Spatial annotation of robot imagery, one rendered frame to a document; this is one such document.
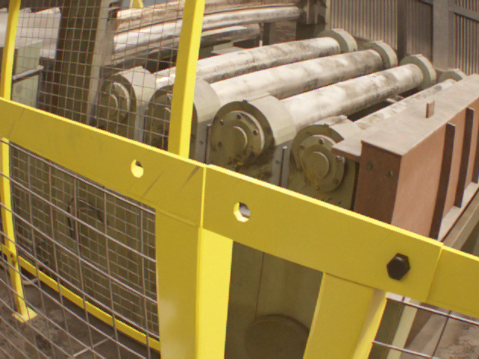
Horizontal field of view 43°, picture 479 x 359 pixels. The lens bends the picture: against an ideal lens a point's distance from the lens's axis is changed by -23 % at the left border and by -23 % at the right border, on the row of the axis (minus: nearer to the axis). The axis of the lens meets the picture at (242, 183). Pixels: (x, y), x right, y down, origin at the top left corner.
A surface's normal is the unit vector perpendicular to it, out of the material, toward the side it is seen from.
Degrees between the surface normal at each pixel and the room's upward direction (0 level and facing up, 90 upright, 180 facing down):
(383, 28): 90
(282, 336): 88
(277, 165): 90
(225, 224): 90
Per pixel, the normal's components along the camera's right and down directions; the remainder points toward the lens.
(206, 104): 0.76, -0.18
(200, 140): 0.82, 0.28
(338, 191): -0.57, 0.28
